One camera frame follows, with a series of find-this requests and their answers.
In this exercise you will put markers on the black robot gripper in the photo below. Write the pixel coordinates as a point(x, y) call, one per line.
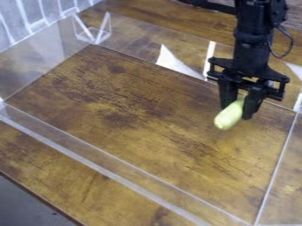
point(231, 77)

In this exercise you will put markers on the green handled metal spoon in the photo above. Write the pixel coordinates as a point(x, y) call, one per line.
point(231, 114)

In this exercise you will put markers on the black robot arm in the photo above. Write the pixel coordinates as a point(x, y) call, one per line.
point(259, 17)

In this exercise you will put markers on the clear acrylic enclosure wall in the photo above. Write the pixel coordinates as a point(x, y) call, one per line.
point(107, 114)

